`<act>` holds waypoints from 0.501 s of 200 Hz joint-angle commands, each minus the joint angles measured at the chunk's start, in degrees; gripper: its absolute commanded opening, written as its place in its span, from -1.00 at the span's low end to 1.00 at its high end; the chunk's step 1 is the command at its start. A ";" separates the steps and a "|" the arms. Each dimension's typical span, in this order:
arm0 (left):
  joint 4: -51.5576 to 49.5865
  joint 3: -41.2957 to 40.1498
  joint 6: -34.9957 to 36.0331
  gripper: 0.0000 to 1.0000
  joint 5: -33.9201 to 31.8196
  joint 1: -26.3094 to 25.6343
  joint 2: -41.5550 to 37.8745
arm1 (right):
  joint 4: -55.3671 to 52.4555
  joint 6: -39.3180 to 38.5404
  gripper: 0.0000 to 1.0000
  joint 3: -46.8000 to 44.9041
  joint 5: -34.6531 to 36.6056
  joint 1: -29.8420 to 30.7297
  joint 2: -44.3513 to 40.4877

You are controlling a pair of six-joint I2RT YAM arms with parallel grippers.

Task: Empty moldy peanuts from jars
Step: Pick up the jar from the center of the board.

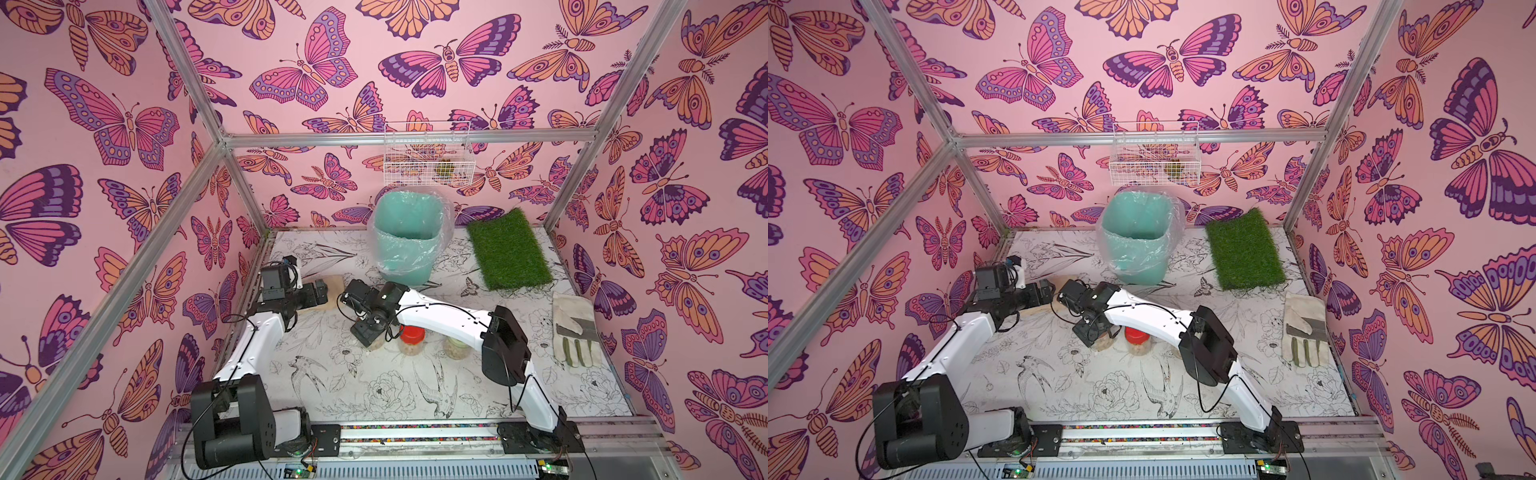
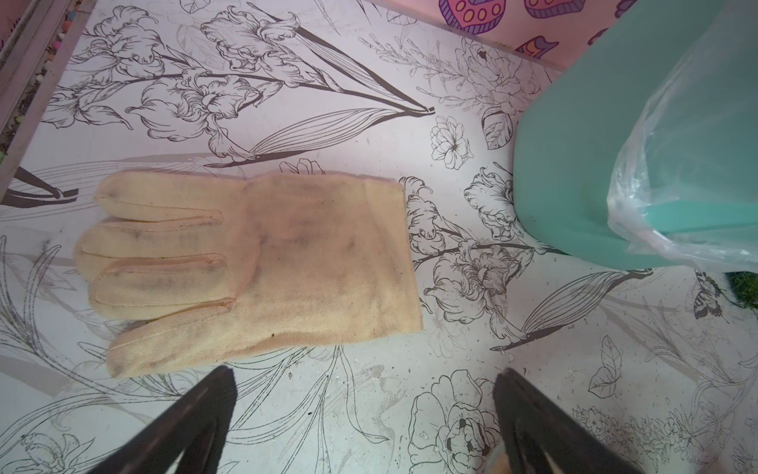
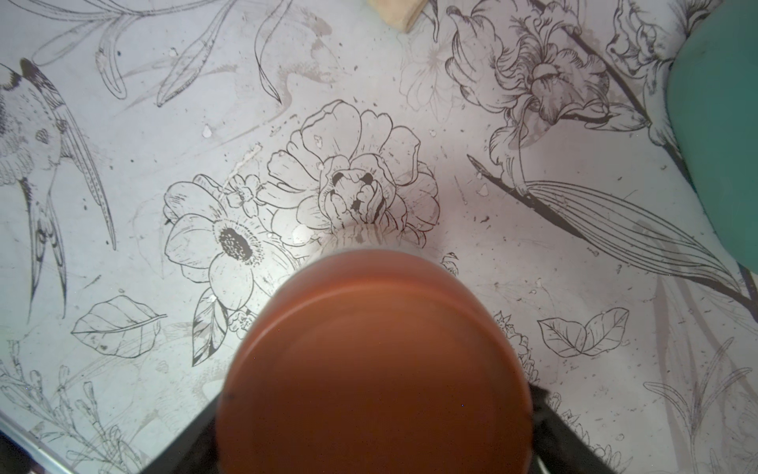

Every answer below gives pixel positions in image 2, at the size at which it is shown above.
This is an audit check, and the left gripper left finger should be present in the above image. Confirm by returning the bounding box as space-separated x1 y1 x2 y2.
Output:
92 365 237 474

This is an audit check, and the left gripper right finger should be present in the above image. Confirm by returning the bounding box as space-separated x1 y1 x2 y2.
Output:
493 369 639 473

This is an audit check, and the left beige cloth glove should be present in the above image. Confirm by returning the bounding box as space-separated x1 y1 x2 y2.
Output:
75 171 422 377

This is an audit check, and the green artificial grass mat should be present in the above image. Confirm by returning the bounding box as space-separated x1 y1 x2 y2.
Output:
726 272 758 309

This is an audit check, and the clear plastic bin liner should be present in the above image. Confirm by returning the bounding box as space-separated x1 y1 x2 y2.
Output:
607 1 757 273

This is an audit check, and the mint green trash bin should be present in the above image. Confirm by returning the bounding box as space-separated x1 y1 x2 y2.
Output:
513 1 727 270

